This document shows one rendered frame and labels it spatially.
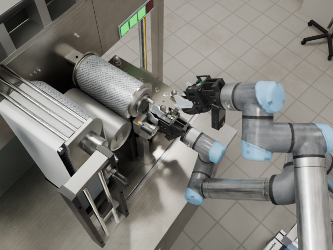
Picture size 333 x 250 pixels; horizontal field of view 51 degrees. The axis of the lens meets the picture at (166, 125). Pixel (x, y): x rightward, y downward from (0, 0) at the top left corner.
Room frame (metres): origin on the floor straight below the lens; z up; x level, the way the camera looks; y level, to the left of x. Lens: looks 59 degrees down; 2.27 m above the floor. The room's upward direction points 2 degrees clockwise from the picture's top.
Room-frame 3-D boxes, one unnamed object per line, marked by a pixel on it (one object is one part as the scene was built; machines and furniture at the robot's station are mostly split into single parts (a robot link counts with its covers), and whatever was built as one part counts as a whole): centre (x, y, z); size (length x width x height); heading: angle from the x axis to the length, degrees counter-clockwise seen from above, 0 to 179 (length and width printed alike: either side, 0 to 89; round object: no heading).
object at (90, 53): (0.84, 0.31, 1.25); 0.15 x 0.01 x 0.15; 146
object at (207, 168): (0.59, -0.16, 1.01); 0.11 x 0.08 x 0.11; 162
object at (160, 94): (0.94, 0.13, 1.00); 0.40 x 0.16 x 0.06; 56
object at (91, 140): (0.48, 0.22, 1.34); 0.06 x 0.06 x 0.06; 56
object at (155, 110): (0.76, 0.05, 1.11); 0.09 x 0.03 x 0.06; 55
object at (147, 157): (0.65, 0.08, 1.05); 0.06 x 0.05 x 0.31; 56
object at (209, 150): (0.60, -0.16, 1.11); 0.11 x 0.08 x 0.09; 56
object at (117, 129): (0.67, 0.27, 1.18); 0.26 x 0.12 x 0.12; 56
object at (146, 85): (0.71, 0.10, 1.25); 0.15 x 0.01 x 0.15; 146
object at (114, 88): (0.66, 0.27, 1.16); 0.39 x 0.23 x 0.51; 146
